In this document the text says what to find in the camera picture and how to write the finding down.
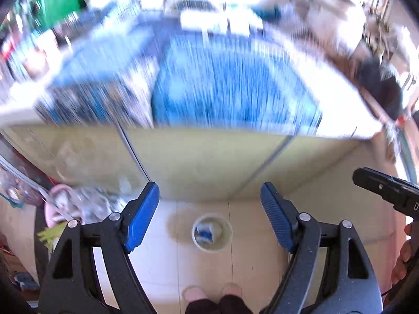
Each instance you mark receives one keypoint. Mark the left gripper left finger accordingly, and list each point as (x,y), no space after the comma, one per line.
(71,284)

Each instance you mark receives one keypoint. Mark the pink bowl with scraps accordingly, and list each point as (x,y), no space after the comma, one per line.
(60,207)

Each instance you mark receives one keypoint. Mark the white cardboard box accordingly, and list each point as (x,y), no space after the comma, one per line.
(237,21)

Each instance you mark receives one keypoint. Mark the white trash bucket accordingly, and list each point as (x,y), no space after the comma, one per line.
(211,233)

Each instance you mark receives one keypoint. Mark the blue patterned patchwork tablecloth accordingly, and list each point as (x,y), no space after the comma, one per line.
(139,68)

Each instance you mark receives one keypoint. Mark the white rice cooker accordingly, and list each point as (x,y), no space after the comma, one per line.
(337,24)

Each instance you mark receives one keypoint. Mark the black cloth bundle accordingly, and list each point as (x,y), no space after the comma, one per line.
(381,81)

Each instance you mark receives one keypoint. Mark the green metal tin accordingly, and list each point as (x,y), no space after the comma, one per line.
(51,12)

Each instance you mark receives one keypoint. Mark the person's right hand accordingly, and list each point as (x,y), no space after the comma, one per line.
(400,269)

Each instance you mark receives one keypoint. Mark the yellow-green cabinet front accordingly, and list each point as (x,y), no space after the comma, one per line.
(187,164)

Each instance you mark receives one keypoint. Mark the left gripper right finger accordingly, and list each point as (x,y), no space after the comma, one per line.
(348,283)

